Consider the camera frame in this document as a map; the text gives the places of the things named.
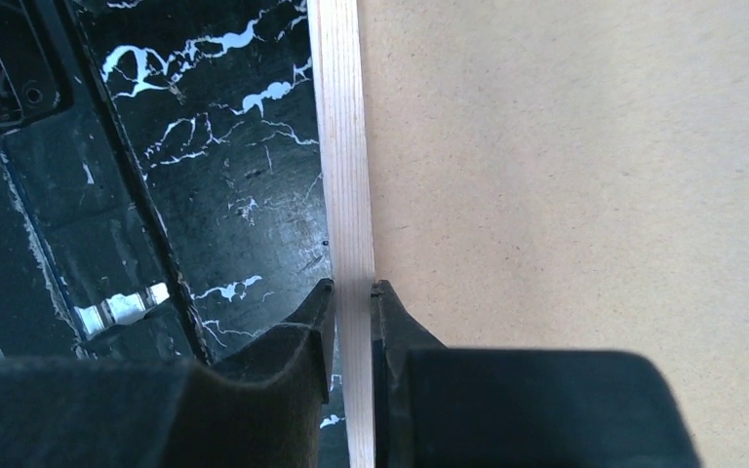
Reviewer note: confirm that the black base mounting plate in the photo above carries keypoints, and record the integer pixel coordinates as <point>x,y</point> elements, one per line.
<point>85,267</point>

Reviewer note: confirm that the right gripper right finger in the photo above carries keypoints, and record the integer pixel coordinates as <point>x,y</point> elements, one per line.
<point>438,406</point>

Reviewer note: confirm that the picture frame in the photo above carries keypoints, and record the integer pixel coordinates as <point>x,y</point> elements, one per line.
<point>338,81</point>

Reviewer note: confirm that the brown backing board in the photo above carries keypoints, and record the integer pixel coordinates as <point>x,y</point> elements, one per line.
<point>571,174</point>

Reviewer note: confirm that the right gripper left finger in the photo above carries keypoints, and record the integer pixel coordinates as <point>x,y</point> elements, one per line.
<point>260,407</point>

